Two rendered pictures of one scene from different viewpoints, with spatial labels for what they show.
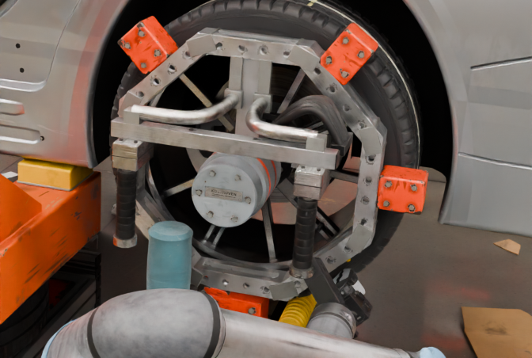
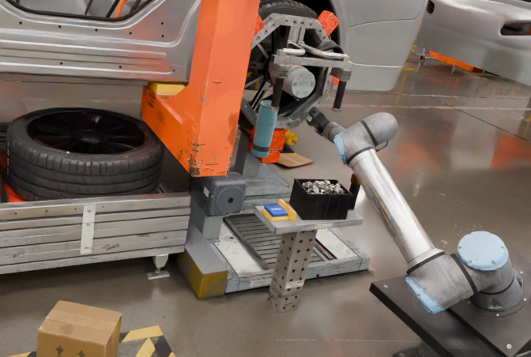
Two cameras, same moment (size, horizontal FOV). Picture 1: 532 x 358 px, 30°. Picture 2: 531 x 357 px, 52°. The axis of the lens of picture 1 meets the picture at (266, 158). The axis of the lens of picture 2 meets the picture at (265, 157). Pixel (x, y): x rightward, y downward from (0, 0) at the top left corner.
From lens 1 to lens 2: 1.91 m
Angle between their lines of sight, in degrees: 43
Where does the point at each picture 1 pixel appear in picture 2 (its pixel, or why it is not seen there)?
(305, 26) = (305, 12)
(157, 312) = (389, 119)
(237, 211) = (307, 90)
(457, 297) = not seen: hidden behind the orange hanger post
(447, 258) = not seen: hidden behind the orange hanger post
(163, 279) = (271, 125)
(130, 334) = (386, 129)
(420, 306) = not seen: hidden behind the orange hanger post
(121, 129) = (278, 59)
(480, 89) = (350, 35)
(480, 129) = (348, 50)
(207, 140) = (310, 61)
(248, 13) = (285, 6)
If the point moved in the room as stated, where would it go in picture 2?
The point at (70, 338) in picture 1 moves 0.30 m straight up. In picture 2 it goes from (356, 137) to (377, 58)
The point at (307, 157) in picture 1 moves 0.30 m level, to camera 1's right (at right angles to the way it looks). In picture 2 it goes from (343, 64) to (382, 64)
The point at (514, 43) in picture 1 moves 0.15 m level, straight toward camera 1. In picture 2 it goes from (363, 16) to (380, 23)
